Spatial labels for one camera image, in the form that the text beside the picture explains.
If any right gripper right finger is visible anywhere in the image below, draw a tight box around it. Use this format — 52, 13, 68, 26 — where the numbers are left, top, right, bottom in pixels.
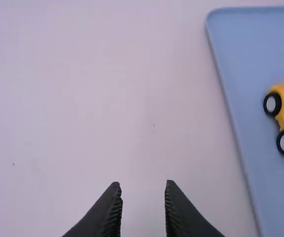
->
164, 179, 225, 237

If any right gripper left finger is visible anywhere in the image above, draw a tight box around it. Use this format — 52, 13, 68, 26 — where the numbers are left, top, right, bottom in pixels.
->
61, 181, 123, 237

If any blue mat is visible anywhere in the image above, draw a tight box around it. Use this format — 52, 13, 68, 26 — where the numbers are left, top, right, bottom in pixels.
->
204, 6, 284, 237

